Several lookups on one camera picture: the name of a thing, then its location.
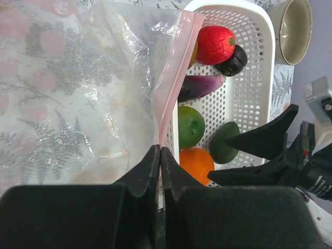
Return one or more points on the orange tangerine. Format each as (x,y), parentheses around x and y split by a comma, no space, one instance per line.
(198,163)

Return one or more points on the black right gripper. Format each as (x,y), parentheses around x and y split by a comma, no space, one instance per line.
(311,170)

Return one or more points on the clear zip top bag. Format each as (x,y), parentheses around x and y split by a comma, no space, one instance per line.
(87,87)

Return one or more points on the brown kiwi fruit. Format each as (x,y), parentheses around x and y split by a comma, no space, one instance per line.
(193,56)

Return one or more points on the beige ceramic bowl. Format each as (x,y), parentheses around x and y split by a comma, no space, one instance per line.
(292,23)

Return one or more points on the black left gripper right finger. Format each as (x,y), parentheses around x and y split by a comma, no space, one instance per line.
(197,216)

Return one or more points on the red apple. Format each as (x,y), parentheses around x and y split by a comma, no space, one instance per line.
(216,44)

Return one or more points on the dark green avocado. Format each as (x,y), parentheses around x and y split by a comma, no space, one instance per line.
(219,151)

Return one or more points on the white perforated plastic basket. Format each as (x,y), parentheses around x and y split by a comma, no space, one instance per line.
(244,99)

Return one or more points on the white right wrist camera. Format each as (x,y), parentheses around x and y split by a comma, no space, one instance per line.
(317,95)

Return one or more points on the purple eggplant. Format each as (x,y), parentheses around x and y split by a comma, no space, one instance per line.
(197,86)

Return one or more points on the green lime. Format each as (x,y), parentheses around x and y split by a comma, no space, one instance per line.
(191,127)

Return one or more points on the dark brown chocolate cube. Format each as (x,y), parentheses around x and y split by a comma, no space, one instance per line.
(235,64)

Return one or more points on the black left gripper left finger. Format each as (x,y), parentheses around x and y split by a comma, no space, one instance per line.
(118,215)

